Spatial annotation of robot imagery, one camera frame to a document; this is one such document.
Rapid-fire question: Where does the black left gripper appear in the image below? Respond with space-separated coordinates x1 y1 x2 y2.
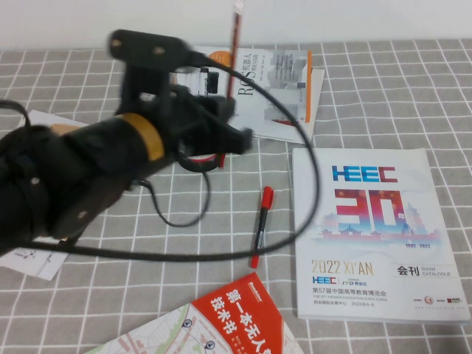
147 85 255 159

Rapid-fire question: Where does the red black striped pencil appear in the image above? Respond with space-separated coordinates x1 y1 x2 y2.
225 0 246 101

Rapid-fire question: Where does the black mesh pen holder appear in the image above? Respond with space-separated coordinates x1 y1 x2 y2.
179 150 226 173

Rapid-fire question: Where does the red marker pen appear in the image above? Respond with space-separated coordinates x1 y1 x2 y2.
251 186 274 269

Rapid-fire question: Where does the black capped marker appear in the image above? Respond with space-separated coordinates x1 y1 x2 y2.
206 72 221 96

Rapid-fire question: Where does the white orange ROS book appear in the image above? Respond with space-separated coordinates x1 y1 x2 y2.
191 45 313 125

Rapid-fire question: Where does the white booklet under ROS book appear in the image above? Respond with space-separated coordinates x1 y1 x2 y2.
254 68 325 146

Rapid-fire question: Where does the grey checkered tablecloth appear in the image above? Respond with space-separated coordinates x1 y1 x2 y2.
0 38 472 354

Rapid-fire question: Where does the brown kraft notebook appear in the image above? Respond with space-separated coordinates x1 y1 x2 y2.
47 123 84 136

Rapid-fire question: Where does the red book white lettering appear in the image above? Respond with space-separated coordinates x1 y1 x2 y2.
190 271 296 354

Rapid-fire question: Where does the white HEEC show catalogue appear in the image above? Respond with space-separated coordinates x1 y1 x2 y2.
291 147 472 326

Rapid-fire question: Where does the folded street map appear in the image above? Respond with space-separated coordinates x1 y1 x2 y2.
86 304 237 354

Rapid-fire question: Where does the white paper with logo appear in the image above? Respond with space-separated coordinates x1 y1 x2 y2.
0 235 69 282

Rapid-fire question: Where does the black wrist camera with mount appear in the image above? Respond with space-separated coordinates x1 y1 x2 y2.
106 29 193 116

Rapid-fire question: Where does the thin black cable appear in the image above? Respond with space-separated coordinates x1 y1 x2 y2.
136 162 212 228
0 99 32 128

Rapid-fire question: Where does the thick black cable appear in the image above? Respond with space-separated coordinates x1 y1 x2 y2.
0 51 321 263

